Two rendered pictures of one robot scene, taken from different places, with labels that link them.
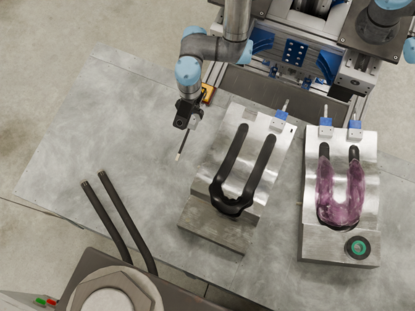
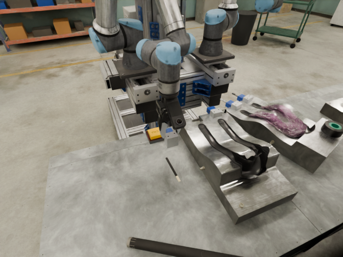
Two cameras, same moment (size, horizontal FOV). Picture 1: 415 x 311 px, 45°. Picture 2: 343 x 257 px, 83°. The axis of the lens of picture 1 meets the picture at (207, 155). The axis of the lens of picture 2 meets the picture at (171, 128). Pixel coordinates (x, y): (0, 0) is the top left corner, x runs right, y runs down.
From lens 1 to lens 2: 125 cm
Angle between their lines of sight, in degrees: 39
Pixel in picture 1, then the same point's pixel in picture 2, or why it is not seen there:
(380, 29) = (218, 43)
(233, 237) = (278, 187)
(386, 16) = (220, 29)
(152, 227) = (219, 246)
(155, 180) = (180, 207)
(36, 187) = not seen: outside the picture
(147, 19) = not seen: hidden behind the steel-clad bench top
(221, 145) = (201, 143)
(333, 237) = (316, 134)
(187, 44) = (149, 45)
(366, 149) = (259, 101)
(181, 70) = (166, 46)
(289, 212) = not seen: hidden behind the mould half
